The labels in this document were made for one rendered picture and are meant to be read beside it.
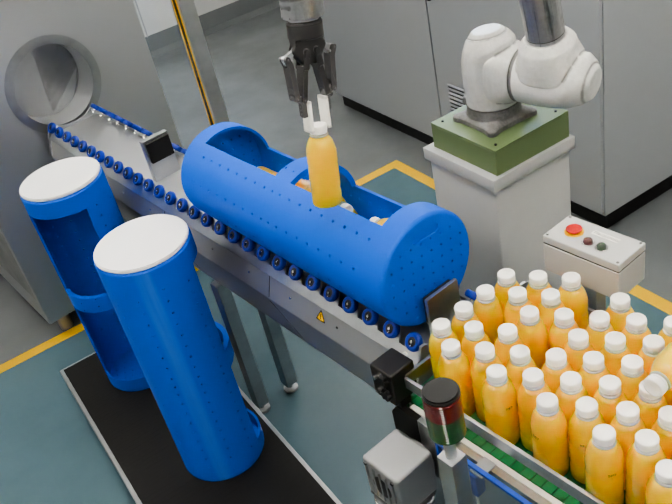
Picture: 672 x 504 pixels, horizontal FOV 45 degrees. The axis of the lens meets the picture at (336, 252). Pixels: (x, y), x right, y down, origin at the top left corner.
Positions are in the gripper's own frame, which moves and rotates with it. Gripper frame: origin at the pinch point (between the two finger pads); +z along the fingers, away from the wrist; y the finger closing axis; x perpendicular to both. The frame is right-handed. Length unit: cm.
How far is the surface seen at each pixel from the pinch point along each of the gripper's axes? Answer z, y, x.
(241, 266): 56, -2, -52
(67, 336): 138, 17, -203
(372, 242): 27.9, -2.3, 12.0
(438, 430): 36, 26, 61
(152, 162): 38, -6, -112
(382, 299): 39.1, 0.7, 17.3
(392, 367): 50, 6, 26
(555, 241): 34, -37, 34
